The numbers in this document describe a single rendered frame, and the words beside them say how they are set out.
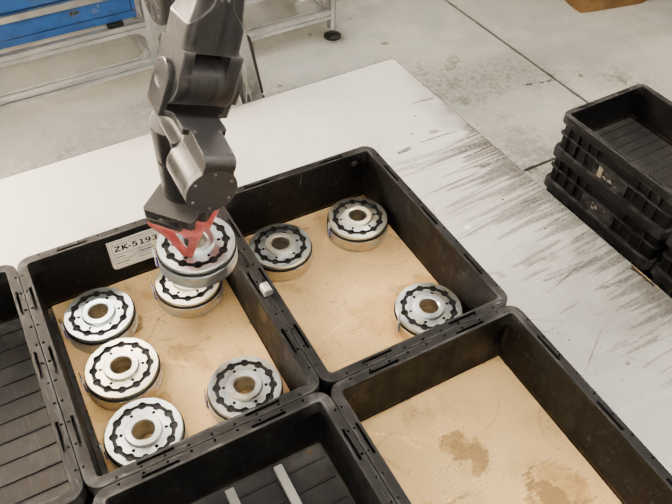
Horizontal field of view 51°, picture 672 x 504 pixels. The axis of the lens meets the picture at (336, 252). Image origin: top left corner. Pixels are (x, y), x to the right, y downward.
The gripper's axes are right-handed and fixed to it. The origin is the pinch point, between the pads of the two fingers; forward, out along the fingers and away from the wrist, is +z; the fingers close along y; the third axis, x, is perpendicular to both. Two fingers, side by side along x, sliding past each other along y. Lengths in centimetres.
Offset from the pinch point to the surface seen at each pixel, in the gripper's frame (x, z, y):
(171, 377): 1.4, 20.9, -9.6
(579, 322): -56, 33, 31
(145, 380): 3.2, 17.6, -12.8
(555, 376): -49, 12, 4
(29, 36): 138, 83, 126
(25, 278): 24.7, 12.1, -6.8
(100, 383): 9.0, 18.2, -15.2
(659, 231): -76, 57, 85
